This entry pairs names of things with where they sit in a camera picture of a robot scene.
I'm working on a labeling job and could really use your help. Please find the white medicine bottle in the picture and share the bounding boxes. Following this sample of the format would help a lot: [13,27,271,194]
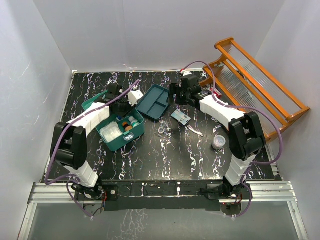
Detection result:
[128,116,140,128]

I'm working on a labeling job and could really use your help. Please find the brown medicine bottle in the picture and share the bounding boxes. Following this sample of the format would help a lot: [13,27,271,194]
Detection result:
[122,121,133,132]

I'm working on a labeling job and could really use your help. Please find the white gauze pack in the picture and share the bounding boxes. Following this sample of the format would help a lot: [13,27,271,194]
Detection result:
[100,121,123,143]

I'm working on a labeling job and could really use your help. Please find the blue white blister card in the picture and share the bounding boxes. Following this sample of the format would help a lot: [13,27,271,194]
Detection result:
[170,109,191,126]

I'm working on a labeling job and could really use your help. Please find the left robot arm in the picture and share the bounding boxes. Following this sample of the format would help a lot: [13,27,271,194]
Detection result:
[45,83,133,200]

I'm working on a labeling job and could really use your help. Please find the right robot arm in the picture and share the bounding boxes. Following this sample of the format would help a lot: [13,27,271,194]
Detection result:
[167,74,266,199]

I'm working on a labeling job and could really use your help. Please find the green medicine box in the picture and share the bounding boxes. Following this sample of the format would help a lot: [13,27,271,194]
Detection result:
[82,90,145,152]

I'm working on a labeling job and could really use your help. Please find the dark teal divider tray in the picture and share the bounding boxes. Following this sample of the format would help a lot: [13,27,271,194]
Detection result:
[136,84,169,121]

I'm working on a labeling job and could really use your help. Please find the red white small box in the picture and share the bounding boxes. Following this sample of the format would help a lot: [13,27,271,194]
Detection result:
[210,87,223,99]

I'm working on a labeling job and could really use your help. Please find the small metal scissors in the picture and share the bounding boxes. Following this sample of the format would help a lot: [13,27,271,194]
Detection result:
[186,124,204,137]

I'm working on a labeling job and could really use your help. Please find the clear round container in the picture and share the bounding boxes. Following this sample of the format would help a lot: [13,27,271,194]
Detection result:
[211,135,226,150]

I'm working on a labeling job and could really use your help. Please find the orange wooden shelf rack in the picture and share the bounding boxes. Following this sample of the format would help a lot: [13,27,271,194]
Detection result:
[200,37,310,132]

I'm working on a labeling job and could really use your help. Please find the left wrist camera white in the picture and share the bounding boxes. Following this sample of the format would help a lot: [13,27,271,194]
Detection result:
[127,85,144,106]

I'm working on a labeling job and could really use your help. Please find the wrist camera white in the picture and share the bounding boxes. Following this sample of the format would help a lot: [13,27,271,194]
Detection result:
[127,85,144,106]
[180,69,193,77]

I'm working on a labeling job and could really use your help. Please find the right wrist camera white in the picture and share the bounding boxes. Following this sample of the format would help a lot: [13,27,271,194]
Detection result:
[180,69,193,77]

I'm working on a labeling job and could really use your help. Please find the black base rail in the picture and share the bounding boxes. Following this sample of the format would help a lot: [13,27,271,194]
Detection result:
[71,180,252,212]

